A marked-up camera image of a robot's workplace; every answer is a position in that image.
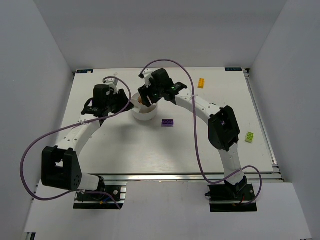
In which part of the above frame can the orange 2x4 lego brick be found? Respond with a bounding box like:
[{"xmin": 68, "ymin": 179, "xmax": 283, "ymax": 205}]
[{"xmin": 197, "ymin": 78, "xmax": 205, "ymax": 89}]

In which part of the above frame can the lime lego brick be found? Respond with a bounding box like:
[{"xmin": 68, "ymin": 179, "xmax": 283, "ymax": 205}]
[{"xmin": 245, "ymin": 131, "xmax": 254, "ymax": 144}]

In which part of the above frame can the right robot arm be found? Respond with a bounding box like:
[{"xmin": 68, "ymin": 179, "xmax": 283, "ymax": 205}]
[{"xmin": 138, "ymin": 68, "xmax": 248, "ymax": 196}]

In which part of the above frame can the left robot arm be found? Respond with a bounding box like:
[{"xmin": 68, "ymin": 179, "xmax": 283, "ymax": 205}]
[{"xmin": 41, "ymin": 84, "xmax": 134, "ymax": 192}]

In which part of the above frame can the white round divided container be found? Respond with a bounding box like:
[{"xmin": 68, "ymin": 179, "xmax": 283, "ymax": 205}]
[{"xmin": 131, "ymin": 93, "xmax": 158, "ymax": 121}]

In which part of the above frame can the purple 2x4 lego brick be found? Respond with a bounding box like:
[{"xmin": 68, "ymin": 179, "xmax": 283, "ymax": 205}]
[{"xmin": 161, "ymin": 119, "xmax": 174, "ymax": 127}]

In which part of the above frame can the left blue table label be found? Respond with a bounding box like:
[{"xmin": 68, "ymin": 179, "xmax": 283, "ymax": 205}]
[{"xmin": 76, "ymin": 69, "xmax": 94, "ymax": 74}]

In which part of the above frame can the blue table label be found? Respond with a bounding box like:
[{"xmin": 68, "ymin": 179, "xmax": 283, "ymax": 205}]
[
  {"xmin": 76, "ymin": 69, "xmax": 94, "ymax": 74},
  {"xmin": 224, "ymin": 67, "xmax": 243, "ymax": 72}
]

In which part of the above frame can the right blue table label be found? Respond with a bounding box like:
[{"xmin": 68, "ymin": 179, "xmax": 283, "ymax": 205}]
[{"xmin": 224, "ymin": 67, "xmax": 243, "ymax": 72}]

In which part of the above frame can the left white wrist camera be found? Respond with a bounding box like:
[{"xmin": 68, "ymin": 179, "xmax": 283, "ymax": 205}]
[{"xmin": 102, "ymin": 77, "xmax": 119, "ymax": 95}]

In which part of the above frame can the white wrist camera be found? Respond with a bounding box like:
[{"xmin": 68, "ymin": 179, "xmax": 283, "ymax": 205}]
[
  {"xmin": 138, "ymin": 68, "xmax": 153, "ymax": 88},
  {"xmin": 102, "ymin": 77, "xmax": 119, "ymax": 95}
]

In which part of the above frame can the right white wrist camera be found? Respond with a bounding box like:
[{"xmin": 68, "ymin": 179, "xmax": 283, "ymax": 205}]
[{"xmin": 138, "ymin": 68, "xmax": 153, "ymax": 88}]

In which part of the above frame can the aluminium table rail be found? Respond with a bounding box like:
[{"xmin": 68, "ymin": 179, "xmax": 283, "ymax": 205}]
[{"xmin": 46, "ymin": 172, "xmax": 285, "ymax": 183}]

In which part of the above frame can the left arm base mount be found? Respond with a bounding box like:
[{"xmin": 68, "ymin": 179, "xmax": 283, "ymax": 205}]
[{"xmin": 73, "ymin": 182, "xmax": 127, "ymax": 210}]

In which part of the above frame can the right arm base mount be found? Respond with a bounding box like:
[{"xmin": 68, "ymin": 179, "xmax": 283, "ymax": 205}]
[{"xmin": 204, "ymin": 184, "xmax": 258, "ymax": 213}]

